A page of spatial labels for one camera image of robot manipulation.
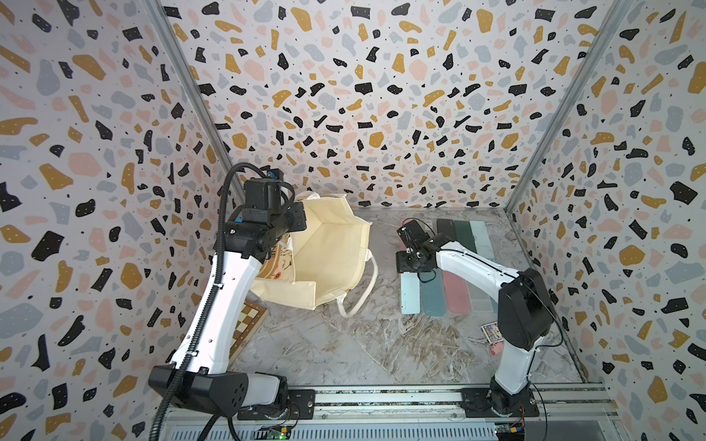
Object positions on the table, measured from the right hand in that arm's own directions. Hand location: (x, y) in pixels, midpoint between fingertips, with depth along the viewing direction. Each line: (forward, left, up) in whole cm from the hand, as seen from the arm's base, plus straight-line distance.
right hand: (406, 264), depth 93 cm
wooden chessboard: (-18, +50, -6) cm, 53 cm away
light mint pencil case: (+19, -32, -9) cm, 38 cm away
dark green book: (+22, -25, -9) cm, 34 cm away
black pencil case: (+24, -18, -8) cm, 31 cm away
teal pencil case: (-7, -9, -6) cm, 13 cm away
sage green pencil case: (-9, -1, -5) cm, 10 cm away
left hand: (-2, +30, +28) cm, 41 cm away
